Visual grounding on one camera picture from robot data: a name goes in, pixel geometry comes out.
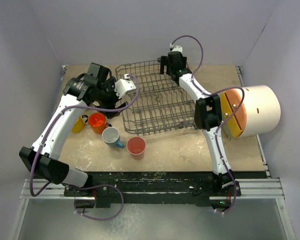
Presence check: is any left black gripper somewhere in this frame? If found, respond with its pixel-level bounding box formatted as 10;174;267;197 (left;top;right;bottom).
97;77;129;119

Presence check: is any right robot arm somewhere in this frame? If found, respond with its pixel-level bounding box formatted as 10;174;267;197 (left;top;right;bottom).
157;51;234;196

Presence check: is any white cylinder container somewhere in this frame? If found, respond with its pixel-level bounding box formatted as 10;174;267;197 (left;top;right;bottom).
237;85;281;138

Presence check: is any grey wire dish rack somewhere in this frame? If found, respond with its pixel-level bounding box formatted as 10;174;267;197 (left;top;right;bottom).
115;60;197;136

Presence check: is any yellow mug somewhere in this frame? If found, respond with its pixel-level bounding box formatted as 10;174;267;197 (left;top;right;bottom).
71;115;89;133

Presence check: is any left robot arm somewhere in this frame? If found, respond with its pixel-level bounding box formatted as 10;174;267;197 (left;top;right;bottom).
19;63;136;196

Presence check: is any orange mug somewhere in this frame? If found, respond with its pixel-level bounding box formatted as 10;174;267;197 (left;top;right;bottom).
88;112;112;135

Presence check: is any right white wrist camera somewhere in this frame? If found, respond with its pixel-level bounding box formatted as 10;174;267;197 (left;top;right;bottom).
169;43;183;54

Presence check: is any aluminium frame rail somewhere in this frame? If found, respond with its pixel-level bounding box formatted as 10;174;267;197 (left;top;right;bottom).
19;177;286;201

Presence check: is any pink tumbler cup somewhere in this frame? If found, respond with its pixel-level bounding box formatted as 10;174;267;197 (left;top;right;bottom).
126;136;146;160

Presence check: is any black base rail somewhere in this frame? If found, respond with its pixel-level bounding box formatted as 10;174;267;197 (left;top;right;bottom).
33;170;268;208

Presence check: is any blue mug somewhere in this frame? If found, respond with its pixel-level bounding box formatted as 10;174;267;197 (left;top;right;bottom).
101;127;125;149

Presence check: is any orange and yellow lid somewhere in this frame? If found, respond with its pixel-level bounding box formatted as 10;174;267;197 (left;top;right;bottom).
220;89;247;138

